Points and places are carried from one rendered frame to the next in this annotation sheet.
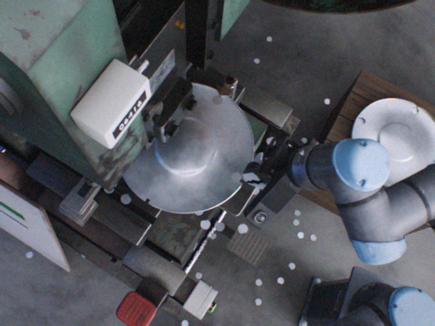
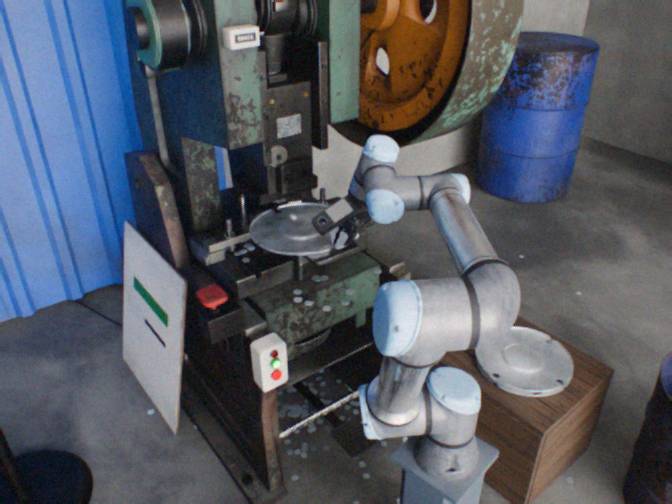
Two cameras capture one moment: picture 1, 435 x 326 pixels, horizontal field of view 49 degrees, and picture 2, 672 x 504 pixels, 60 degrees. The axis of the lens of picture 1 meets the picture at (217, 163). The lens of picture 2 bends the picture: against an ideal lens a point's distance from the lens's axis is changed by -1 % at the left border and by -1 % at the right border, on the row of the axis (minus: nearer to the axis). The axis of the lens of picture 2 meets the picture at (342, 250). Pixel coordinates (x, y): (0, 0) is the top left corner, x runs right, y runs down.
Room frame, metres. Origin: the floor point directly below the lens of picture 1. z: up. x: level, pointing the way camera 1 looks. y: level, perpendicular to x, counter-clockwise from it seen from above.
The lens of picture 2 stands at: (-0.85, -0.75, 1.57)
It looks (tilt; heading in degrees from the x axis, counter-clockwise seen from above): 31 degrees down; 31
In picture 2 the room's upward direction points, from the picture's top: straight up
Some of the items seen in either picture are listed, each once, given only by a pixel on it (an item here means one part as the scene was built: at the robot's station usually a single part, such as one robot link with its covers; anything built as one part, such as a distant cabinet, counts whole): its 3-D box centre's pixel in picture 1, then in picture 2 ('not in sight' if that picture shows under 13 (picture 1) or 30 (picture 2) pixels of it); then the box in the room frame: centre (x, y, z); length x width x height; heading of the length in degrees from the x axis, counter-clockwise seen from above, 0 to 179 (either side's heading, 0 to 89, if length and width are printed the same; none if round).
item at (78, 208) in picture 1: (90, 182); (227, 236); (0.21, 0.25, 0.76); 0.17 x 0.06 x 0.10; 158
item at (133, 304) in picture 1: (138, 310); (213, 305); (-0.03, 0.10, 0.72); 0.07 x 0.06 x 0.08; 68
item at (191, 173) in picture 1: (185, 145); (302, 227); (0.32, 0.07, 0.78); 0.29 x 0.29 x 0.01
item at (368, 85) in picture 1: (375, 160); (514, 403); (0.59, -0.54, 0.18); 0.40 x 0.38 x 0.35; 71
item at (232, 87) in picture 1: (228, 88); not in sight; (0.48, 0.01, 0.75); 0.03 x 0.03 x 0.10; 68
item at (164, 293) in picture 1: (147, 303); (224, 336); (-0.01, 0.10, 0.62); 0.10 x 0.06 x 0.20; 158
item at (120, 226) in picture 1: (141, 132); (280, 242); (0.36, 0.19, 0.68); 0.45 x 0.30 x 0.06; 158
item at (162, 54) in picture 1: (140, 67); (280, 131); (0.35, 0.15, 1.04); 0.17 x 0.15 x 0.30; 68
